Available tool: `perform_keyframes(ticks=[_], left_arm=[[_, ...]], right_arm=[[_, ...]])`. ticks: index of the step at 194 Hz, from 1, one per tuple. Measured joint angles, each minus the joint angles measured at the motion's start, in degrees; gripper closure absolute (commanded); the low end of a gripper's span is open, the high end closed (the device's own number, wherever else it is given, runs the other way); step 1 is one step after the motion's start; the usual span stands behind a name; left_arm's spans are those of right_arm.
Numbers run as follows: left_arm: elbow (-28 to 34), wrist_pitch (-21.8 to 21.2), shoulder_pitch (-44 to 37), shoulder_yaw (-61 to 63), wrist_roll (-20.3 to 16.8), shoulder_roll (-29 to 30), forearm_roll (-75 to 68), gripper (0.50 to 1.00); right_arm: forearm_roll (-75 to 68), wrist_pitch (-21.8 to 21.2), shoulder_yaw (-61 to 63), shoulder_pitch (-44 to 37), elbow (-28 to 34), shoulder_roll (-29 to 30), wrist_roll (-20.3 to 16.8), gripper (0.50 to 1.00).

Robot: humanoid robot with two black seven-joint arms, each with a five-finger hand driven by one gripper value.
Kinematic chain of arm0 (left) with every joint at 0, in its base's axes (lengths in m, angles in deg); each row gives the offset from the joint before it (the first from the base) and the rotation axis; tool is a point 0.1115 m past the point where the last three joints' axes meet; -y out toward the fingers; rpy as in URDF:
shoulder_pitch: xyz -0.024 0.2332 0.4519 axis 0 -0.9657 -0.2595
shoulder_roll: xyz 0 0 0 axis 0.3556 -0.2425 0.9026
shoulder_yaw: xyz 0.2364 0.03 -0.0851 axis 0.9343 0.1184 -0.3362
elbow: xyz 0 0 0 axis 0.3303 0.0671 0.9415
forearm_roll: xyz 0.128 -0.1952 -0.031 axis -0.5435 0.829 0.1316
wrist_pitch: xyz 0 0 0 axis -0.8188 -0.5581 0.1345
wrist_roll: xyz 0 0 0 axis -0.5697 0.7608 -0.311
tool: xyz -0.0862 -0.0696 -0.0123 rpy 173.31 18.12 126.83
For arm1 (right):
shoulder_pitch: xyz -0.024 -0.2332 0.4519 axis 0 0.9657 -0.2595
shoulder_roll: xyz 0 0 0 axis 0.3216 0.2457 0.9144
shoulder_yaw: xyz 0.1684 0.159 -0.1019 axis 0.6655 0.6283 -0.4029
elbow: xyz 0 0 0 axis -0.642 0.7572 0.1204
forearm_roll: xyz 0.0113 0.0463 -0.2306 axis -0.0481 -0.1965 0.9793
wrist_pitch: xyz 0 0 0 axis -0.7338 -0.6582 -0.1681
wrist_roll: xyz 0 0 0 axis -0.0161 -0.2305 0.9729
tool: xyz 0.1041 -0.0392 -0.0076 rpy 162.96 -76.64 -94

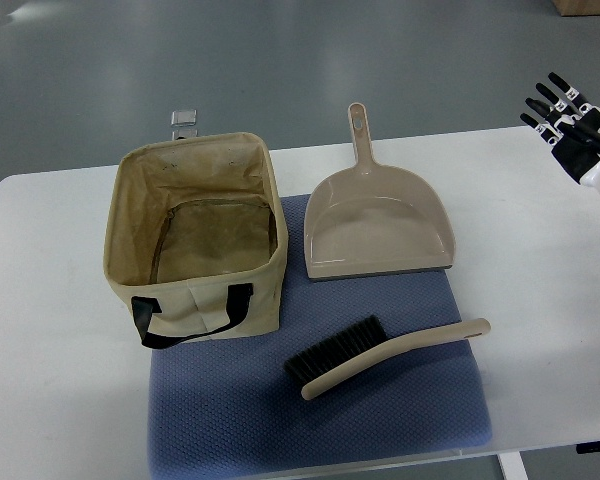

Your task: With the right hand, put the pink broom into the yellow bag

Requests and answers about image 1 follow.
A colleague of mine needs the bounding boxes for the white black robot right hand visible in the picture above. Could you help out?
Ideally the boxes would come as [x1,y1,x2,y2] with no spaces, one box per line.
[520,72,600,195]

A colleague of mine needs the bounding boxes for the beige hand broom black bristles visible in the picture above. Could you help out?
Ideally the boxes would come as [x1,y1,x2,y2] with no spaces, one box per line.
[284,316,491,401]

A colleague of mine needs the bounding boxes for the cardboard box corner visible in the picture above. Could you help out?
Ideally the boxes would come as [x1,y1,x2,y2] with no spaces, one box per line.
[552,0,600,17]

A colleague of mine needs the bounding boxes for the beige plastic dustpan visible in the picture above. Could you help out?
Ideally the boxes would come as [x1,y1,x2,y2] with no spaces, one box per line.
[304,103,456,280]

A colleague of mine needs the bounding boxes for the black table control panel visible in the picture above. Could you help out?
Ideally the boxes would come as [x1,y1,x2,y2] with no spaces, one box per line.
[576,440,600,455]

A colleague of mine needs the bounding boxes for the white table leg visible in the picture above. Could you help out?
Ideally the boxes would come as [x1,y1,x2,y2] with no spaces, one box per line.
[497,452,529,480]

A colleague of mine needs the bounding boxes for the silver floor socket plate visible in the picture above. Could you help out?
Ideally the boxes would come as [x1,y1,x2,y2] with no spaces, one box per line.
[170,109,198,140]

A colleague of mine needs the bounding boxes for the blue textured mat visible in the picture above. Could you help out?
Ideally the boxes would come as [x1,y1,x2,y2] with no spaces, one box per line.
[147,195,492,479]

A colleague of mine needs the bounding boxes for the beige fabric bag black handle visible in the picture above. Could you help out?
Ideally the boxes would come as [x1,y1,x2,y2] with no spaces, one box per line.
[103,133,288,349]

